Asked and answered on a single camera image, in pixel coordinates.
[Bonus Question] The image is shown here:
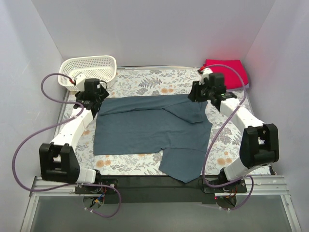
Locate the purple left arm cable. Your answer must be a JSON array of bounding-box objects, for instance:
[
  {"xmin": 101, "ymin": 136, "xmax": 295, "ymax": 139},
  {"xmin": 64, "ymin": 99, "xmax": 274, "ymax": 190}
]
[{"xmin": 14, "ymin": 73, "xmax": 122, "ymax": 218}]

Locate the aluminium frame rail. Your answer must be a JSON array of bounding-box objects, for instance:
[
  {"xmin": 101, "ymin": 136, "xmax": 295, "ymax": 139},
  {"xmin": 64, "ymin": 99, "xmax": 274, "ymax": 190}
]
[{"xmin": 21, "ymin": 175, "xmax": 301, "ymax": 232}]

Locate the dark teal t shirt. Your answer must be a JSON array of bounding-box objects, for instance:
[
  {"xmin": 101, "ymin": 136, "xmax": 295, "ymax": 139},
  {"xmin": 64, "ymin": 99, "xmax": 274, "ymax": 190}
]
[{"xmin": 93, "ymin": 94, "xmax": 212, "ymax": 183}]

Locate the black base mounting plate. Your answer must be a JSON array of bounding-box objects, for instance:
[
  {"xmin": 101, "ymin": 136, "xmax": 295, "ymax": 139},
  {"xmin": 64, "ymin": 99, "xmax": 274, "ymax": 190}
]
[{"xmin": 74, "ymin": 175, "xmax": 248, "ymax": 205}]

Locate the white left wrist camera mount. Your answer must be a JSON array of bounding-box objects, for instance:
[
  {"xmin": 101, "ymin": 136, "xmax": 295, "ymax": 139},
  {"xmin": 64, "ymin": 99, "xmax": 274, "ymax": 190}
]
[{"xmin": 71, "ymin": 73, "xmax": 86, "ymax": 88}]

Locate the folded red t shirt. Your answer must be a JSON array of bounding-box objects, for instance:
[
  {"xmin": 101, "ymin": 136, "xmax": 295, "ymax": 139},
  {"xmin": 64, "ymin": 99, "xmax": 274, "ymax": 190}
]
[{"xmin": 204, "ymin": 59, "xmax": 249, "ymax": 89}]

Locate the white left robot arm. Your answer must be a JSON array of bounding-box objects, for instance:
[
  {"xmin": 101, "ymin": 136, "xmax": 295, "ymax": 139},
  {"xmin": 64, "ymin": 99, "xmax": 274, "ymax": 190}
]
[{"xmin": 39, "ymin": 75, "xmax": 109, "ymax": 184}]

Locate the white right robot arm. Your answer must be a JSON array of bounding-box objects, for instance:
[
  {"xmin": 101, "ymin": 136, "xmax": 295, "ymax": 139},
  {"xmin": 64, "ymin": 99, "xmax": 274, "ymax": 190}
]
[{"xmin": 188, "ymin": 69, "xmax": 279, "ymax": 188}]

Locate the white perforated plastic basket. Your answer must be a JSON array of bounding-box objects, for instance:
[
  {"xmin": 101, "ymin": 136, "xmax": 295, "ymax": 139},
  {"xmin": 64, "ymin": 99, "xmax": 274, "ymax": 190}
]
[{"xmin": 58, "ymin": 55, "xmax": 117, "ymax": 92}]

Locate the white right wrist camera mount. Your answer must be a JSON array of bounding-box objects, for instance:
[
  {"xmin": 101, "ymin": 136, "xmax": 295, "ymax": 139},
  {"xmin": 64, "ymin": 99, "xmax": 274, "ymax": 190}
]
[{"xmin": 198, "ymin": 68, "xmax": 213, "ymax": 83}]

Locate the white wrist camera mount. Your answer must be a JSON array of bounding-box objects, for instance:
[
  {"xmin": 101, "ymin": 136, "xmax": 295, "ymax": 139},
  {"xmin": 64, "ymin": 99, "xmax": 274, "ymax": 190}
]
[
  {"xmin": 198, "ymin": 68, "xmax": 213, "ymax": 83},
  {"xmin": 71, "ymin": 73, "xmax": 86, "ymax": 88}
]

